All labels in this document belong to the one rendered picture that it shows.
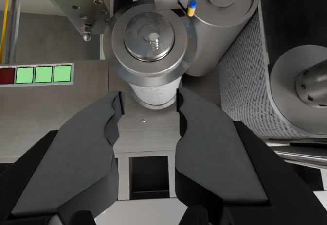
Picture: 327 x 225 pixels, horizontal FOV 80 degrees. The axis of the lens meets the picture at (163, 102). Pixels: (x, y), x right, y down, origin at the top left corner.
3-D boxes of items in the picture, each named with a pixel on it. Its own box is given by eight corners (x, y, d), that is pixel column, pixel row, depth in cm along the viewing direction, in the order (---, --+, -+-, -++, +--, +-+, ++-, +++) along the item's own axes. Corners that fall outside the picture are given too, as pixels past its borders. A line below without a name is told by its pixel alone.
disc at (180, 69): (194, -4, 32) (200, 85, 29) (193, -2, 32) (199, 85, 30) (102, -1, 32) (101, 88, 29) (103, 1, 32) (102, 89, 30)
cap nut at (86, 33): (90, 25, 64) (90, 37, 63) (94, 30, 68) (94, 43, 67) (79, 25, 64) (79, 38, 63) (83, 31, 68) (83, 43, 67)
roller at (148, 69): (185, 2, 31) (189, 72, 29) (175, 63, 56) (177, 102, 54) (111, 4, 31) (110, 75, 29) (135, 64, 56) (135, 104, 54)
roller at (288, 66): (352, 42, 31) (372, 131, 29) (268, 84, 56) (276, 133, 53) (264, 46, 31) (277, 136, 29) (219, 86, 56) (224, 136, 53)
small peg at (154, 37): (154, 29, 26) (161, 36, 26) (154, 40, 29) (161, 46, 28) (146, 36, 26) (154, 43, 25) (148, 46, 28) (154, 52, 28)
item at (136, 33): (160, 3, 30) (183, 45, 28) (161, 11, 31) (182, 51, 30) (115, 23, 29) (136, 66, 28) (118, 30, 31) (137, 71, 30)
